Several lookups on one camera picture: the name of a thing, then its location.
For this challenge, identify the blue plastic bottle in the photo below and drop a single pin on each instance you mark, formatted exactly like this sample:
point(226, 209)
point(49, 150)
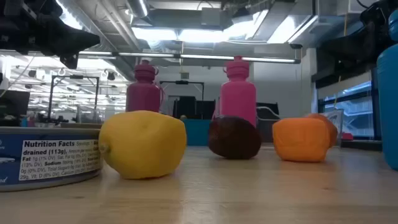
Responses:
point(390, 109)

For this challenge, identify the dark computer monitor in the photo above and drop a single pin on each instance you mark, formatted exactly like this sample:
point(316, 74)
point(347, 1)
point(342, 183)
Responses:
point(14, 102)

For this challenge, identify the magenta plastic bottle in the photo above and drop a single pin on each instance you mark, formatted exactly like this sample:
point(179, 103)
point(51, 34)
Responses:
point(143, 93)

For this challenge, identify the red-orange toy fruit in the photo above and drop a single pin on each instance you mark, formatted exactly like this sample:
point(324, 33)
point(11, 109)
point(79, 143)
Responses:
point(332, 130)

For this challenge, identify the blocky orange toy fruit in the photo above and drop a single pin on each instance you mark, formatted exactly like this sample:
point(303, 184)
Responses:
point(300, 140)

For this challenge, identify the small red box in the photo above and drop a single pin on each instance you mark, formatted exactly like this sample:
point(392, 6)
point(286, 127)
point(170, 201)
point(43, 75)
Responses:
point(347, 136)

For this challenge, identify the small wall sign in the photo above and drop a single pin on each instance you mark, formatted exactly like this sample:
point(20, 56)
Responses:
point(184, 75)

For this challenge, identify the yellow toy lemon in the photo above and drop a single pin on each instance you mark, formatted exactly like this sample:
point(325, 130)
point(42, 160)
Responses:
point(143, 146)

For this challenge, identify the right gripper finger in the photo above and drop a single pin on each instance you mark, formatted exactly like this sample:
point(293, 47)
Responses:
point(354, 45)

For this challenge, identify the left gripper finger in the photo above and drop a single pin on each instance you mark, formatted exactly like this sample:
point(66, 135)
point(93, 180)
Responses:
point(70, 60)
point(71, 39)

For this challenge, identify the pink plastic bottle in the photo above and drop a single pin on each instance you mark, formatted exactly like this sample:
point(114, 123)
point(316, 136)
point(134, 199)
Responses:
point(237, 93)

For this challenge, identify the teal plastic bin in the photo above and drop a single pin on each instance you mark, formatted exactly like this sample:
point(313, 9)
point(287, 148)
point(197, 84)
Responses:
point(197, 132)

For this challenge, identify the long ceiling light bar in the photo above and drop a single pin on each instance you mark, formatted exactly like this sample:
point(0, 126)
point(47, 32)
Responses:
point(205, 57)

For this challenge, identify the black metal stand frame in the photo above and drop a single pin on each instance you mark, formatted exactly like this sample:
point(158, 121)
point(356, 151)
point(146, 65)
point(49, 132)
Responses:
point(182, 82)
point(74, 76)

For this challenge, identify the blue label tin can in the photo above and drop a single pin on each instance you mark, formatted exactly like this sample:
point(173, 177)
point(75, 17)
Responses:
point(46, 161)

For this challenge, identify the dark maroon toy fruit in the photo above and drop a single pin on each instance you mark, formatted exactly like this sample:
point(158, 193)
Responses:
point(233, 138)

